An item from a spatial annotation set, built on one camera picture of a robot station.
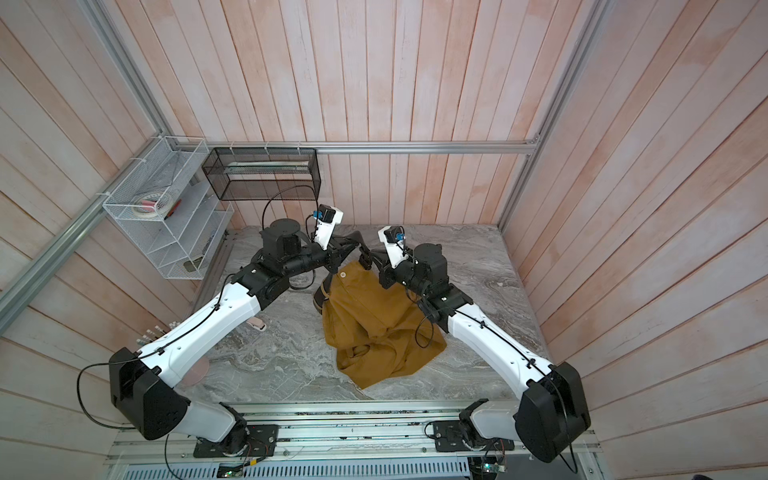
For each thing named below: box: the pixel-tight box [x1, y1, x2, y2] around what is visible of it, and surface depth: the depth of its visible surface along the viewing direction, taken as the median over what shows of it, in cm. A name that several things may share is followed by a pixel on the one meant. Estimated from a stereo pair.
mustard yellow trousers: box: [322, 261, 448, 389], surface depth 81 cm
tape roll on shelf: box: [132, 192, 173, 218], surface depth 75 cm
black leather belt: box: [313, 252, 373, 315], surface depth 78 cm
